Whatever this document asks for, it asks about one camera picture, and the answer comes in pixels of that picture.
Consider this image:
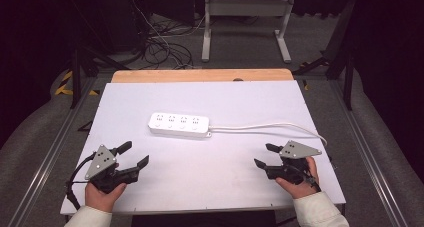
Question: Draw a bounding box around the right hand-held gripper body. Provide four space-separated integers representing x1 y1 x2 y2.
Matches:
265 139 323 188

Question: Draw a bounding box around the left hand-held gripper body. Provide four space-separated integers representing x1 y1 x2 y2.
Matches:
84 144 141 195

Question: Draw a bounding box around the person's left hand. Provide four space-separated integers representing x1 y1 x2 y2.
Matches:
84 181 128 214

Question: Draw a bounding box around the person's right hand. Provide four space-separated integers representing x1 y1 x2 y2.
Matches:
274 155 320 200

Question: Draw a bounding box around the white power strip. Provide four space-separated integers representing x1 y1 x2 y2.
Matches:
147 111 213 140

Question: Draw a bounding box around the white board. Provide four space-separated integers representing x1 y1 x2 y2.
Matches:
59 79 347 217

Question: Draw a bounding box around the yellow black hazard tape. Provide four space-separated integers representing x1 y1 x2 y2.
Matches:
54 69 100 97

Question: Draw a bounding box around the black metal stand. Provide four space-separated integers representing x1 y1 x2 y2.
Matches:
292 0 358 112
68 36 132 110

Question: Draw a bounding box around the black equipment box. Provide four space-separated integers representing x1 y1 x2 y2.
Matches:
99 0 151 55

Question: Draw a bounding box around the white power strip cable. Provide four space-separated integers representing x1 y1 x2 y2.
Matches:
208 121 329 148

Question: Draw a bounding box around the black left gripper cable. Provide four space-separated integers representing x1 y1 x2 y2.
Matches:
65 152 98 211

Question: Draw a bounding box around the aluminium rail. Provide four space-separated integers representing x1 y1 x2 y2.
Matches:
328 78 410 227
7 76 100 227

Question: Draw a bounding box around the tangle of black cables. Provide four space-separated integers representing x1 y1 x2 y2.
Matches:
141 13 195 70

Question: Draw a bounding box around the thin white cable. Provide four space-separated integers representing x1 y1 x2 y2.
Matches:
128 0 194 70

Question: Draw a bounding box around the white metal stand frame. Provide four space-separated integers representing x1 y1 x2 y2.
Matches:
201 0 297 64

